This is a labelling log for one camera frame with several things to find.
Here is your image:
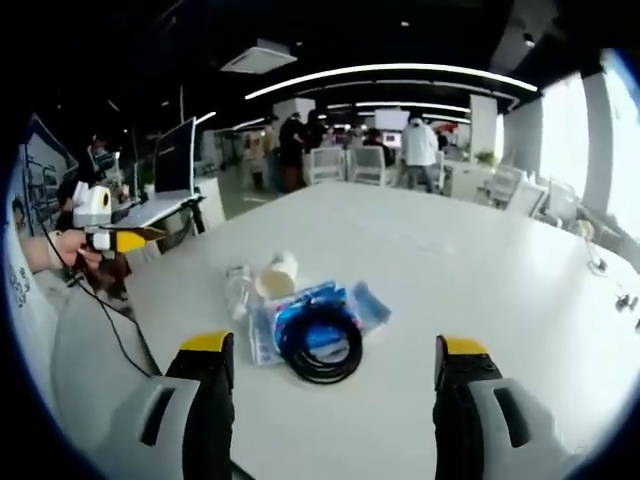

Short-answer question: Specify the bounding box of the person's left hand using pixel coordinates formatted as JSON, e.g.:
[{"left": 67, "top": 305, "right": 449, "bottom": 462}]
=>
[{"left": 48, "top": 228, "right": 104, "bottom": 274}]

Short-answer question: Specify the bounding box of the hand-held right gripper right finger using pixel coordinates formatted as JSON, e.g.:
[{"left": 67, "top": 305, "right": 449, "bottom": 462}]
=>
[{"left": 431, "top": 333, "right": 587, "bottom": 480}]

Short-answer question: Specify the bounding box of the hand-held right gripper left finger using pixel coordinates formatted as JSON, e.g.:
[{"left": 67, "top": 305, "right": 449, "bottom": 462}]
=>
[{"left": 85, "top": 329, "right": 237, "bottom": 480}]

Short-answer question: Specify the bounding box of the white table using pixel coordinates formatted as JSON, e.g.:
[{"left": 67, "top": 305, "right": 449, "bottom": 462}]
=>
[{"left": 49, "top": 180, "right": 640, "bottom": 480}]

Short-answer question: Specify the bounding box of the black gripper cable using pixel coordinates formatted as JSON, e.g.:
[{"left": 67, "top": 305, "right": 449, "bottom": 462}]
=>
[{"left": 42, "top": 222, "right": 154, "bottom": 379}]

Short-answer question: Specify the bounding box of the blue plastic packet item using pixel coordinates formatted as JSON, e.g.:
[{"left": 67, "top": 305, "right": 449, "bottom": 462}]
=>
[{"left": 247, "top": 279, "right": 394, "bottom": 368}]

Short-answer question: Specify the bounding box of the wall poster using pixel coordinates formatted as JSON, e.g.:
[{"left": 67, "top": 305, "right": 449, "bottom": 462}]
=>
[{"left": 13, "top": 113, "right": 80, "bottom": 236}]

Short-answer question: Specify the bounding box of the person's white printed shirt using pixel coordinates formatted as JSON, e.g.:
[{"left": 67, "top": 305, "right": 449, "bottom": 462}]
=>
[{"left": 3, "top": 214, "right": 69, "bottom": 381}]

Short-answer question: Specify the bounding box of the curved ceiling light strip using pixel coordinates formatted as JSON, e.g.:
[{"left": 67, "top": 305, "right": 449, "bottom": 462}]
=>
[{"left": 243, "top": 62, "right": 540, "bottom": 101}]

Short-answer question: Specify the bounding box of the white paper cup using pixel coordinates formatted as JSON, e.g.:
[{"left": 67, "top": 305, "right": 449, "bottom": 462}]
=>
[{"left": 253, "top": 250, "right": 301, "bottom": 300}]

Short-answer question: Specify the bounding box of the clear plastic bottle item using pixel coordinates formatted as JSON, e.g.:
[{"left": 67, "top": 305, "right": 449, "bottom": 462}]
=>
[{"left": 224, "top": 262, "right": 257, "bottom": 322}]

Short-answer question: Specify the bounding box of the white thin cable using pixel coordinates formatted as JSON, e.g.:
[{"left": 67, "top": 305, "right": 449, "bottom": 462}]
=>
[{"left": 584, "top": 232, "right": 610, "bottom": 275}]

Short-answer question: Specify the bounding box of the white mesh office chair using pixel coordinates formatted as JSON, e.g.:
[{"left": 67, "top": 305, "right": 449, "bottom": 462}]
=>
[
  {"left": 348, "top": 145, "right": 392, "bottom": 187},
  {"left": 490, "top": 163, "right": 527, "bottom": 207},
  {"left": 305, "top": 147, "right": 347, "bottom": 185}
]

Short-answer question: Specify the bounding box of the wall screen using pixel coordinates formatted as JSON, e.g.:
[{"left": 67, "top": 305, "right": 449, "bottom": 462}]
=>
[{"left": 374, "top": 108, "right": 410, "bottom": 131}]

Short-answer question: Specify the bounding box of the black cable item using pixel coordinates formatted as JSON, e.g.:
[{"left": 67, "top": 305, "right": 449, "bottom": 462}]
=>
[{"left": 278, "top": 297, "right": 364, "bottom": 385}]

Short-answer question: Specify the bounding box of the ceiling air conditioner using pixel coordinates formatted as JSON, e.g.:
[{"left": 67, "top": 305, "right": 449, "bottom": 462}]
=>
[{"left": 219, "top": 46, "right": 299, "bottom": 75}]

